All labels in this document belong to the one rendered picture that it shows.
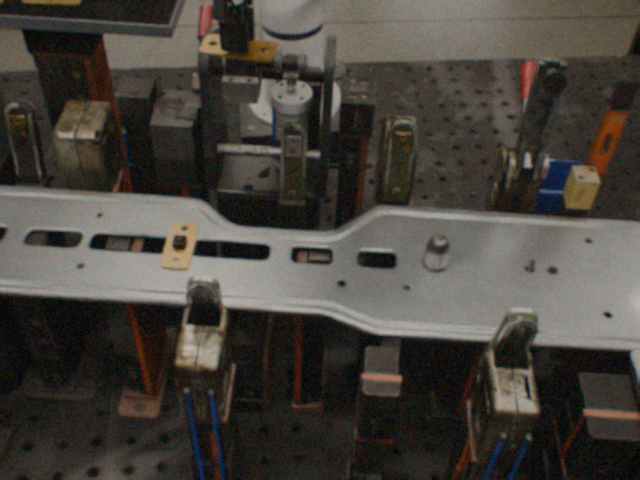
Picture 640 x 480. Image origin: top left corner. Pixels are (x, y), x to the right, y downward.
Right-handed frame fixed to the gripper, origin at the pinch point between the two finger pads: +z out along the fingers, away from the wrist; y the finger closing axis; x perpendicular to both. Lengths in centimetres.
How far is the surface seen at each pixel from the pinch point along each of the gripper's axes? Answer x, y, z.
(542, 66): 35.2, -14.6, 9.4
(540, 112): 36.5, -14.7, 16.4
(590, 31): 85, -242, 134
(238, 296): 1.9, 13.5, 29.9
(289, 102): 2.5, -13.9, 19.6
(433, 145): 24, -60, 61
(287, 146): 3.6, -7.5, 22.2
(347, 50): -17, -201, 132
